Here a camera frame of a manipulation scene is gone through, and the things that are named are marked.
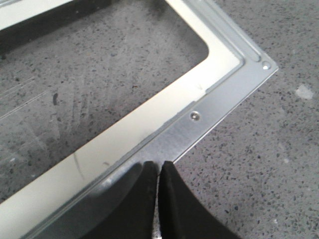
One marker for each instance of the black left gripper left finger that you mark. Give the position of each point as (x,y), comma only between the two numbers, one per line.
(133,218)

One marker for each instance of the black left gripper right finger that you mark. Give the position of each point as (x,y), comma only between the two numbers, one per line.
(181,215)

